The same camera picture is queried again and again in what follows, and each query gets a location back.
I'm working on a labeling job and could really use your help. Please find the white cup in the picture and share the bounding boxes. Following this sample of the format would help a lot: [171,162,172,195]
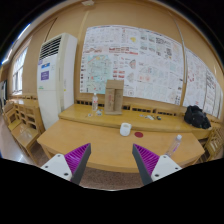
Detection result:
[120,123,132,137]

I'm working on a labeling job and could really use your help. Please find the clear water bottle back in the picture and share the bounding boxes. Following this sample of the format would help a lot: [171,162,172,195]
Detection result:
[92,93,98,111]

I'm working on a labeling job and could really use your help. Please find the clear water bottle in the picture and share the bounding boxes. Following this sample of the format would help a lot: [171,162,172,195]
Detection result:
[92,93,98,111]
[165,134,182,157]

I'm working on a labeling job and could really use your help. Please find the wooden chair left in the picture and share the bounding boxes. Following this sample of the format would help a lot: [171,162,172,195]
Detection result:
[3,100,45,163]

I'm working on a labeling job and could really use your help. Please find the small items on table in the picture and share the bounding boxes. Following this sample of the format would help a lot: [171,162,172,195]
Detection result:
[139,114,162,121]

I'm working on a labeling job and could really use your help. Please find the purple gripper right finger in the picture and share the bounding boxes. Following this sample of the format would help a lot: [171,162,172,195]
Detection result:
[132,144,181,185]

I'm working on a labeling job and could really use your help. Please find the black bag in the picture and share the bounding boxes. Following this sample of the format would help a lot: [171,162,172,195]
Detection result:
[184,105,211,129]

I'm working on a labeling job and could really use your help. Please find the brown cardboard box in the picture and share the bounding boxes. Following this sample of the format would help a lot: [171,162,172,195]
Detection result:
[104,80,124,115]

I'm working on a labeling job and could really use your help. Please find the front wooden table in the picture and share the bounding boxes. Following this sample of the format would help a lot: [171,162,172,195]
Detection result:
[38,119,204,173]

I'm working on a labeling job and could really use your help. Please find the red round coaster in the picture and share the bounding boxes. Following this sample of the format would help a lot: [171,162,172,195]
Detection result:
[134,132,144,138]

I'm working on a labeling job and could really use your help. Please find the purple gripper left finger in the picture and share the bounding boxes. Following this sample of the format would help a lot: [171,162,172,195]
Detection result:
[42,143,91,185]

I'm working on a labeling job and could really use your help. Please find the window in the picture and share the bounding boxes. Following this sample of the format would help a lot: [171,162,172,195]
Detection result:
[12,48,28,94]

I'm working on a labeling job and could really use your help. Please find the large wall poster sheet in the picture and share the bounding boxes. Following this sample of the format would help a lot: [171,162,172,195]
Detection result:
[80,25,184,105]

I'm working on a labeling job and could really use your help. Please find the right wall poster sheet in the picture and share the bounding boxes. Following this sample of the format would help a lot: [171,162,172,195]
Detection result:
[183,49,223,119]

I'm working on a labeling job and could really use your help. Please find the wooden table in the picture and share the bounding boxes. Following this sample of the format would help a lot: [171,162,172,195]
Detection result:
[38,119,204,173]
[59,104,212,139]

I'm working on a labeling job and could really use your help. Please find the clear water bottle front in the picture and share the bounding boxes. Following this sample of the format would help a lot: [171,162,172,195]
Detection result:
[165,134,182,157]

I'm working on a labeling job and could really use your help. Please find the back wooden table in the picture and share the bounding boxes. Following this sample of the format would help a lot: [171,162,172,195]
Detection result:
[59,104,212,139]

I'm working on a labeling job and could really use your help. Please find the white standing air conditioner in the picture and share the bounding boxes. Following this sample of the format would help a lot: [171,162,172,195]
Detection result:
[37,33,77,129]

